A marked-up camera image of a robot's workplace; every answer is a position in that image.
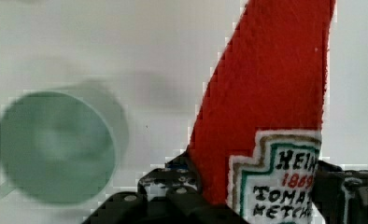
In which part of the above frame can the red plush ketchup bottle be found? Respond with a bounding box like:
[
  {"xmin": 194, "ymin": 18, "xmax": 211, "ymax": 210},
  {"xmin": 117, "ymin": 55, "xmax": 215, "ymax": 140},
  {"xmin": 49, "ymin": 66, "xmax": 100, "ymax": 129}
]
[{"xmin": 189, "ymin": 0, "xmax": 336, "ymax": 224}]

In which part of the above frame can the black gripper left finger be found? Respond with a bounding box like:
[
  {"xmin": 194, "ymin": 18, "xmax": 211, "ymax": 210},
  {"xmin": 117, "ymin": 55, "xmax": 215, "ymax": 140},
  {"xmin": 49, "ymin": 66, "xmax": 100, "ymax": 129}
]
[{"xmin": 137, "ymin": 152, "xmax": 201, "ymax": 200}]

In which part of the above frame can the green mug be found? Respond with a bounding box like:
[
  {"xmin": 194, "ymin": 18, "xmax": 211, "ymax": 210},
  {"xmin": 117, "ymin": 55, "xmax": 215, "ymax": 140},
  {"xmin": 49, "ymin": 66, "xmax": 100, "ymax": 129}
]
[{"xmin": 0, "ymin": 83, "xmax": 129, "ymax": 205}]

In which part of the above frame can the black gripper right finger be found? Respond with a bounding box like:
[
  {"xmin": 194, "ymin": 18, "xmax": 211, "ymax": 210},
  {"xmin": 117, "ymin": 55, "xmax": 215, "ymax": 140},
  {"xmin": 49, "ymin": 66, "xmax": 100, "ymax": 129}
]
[{"xmin": 312, "ymin": 161, "xmax": 368, "ymax": 224}]

